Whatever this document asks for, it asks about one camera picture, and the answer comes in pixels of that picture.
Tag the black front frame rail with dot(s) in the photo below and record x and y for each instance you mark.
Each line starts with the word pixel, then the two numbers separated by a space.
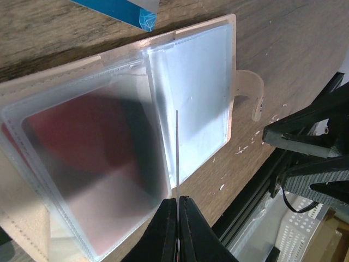
pixel 231 223

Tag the beige leather card holder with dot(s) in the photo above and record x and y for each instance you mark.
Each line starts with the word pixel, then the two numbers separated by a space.
pixel 192 70

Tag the blue striped card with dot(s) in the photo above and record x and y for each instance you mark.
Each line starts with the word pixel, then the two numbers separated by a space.
pixel 140 14

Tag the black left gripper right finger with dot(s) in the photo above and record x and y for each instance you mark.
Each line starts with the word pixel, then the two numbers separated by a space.
pixel 198 242

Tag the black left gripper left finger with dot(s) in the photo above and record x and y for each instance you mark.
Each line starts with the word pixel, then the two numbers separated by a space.
pixel 159 241

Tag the thin card edge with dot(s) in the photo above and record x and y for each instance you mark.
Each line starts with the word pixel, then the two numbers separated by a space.
pixel 177 158

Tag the white card red circles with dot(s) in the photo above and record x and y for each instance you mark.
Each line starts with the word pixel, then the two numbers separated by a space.
pixel 101 153

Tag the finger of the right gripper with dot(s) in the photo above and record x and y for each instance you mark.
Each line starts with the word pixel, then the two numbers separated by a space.
pixel 321 180
pixel 333 107

